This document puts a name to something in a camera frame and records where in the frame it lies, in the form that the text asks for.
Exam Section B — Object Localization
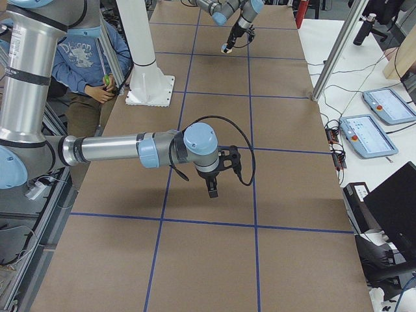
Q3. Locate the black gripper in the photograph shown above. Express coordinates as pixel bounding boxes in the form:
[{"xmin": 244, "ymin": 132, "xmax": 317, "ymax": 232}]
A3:
[
  {"xmin": 227, "ymin": 23, "xmax": 248, "ymax": 49},
  {"xmin": 198, "ymin": 173, "xmax": 218, "ymax": 198}
]

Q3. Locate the blue call bell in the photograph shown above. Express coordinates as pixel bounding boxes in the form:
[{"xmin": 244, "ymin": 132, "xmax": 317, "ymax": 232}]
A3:
[{"xmin": 220, "ymin": 44, "xmax": 232, "ymax": 54}]

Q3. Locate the brown paper table mat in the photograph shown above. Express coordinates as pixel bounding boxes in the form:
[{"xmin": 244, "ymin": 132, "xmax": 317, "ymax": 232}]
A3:
[{"xmin": 31, "ymin": 1, "xmax": 372, "ymax": 311}]

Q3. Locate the orange black connector board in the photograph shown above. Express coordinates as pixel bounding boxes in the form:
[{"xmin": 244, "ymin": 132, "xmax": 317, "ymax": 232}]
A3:
[{"xmin": 325, "ymin": 127, "xmax": 346, "ymax": 172}]

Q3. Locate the black water bottle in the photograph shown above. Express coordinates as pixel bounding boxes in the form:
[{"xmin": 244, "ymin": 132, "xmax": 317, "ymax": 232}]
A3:
[{"xmin": 353, "ymin": 13, "xmax": 376, "ymax": 46}]

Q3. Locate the black box device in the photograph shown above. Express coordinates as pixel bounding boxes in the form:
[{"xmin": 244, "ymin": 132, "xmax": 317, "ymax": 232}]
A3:
[{"xmin": 343, "ymin": 182, "xmax": 378, "ymax": 233}]

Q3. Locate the person in blue sweater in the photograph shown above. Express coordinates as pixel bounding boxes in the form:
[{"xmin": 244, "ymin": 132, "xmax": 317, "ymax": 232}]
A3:
[{"xmin": 52, "ymin": 35, "xmax": 118, "ymax": 137}]

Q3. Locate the near teach pendant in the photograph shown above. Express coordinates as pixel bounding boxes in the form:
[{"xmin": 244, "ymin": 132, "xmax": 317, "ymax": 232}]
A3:
[{"xmin": 339, "ymin": 114, "xmax": 398, "ymax": 159}]

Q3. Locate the teach pendant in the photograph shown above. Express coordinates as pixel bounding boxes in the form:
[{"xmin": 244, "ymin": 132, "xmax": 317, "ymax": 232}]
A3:
[
  {"xmin": 339, "ymin": 114, "xmax": 398, "ymax": 159},
  {"xmin": 363, "ymin": 88, "xmax": 415, "ymax": 125}
]

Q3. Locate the far teach pendant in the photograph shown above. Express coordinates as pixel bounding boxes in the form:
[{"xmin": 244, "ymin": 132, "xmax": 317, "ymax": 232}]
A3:
[{"xmin": 363, "ymin": 88, "xmax": 415, "ymax": 125}]

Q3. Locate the black laptop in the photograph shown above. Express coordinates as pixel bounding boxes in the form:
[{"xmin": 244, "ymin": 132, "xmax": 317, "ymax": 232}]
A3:
[{"xmin": 364, "ymin": 161, "xmax": 415, "ymax": 261}]

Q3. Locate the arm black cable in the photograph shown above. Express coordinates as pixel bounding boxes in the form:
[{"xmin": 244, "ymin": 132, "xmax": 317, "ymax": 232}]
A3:
[{"xmin": 170, "ymin": 116, "xmax": 256, "ymax": 187}]

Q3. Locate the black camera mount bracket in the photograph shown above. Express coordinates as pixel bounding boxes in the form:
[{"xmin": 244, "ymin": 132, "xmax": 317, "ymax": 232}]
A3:
[{"xmin": 217, "ymin": 145, "xmax": 242, "ymax": 175}]

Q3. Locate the white pedestal base plate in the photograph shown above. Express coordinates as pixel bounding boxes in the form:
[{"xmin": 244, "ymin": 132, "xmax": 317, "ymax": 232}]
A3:
[{"xmin": 125, "ymin": 73, "xmax": 175, "ymax": 107}]

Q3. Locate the green handled tool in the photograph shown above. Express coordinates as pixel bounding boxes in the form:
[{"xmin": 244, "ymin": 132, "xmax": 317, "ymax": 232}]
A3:
[{"xmin": 94, "ymin": 39, "xmax": 116, "ymax": 102}]

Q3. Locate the aluminium frame post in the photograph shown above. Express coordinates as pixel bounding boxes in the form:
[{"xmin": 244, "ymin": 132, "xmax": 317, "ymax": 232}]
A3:
[{"xmin": 311, "ymin": 0, "xmax": 368, "ymax": 102}]

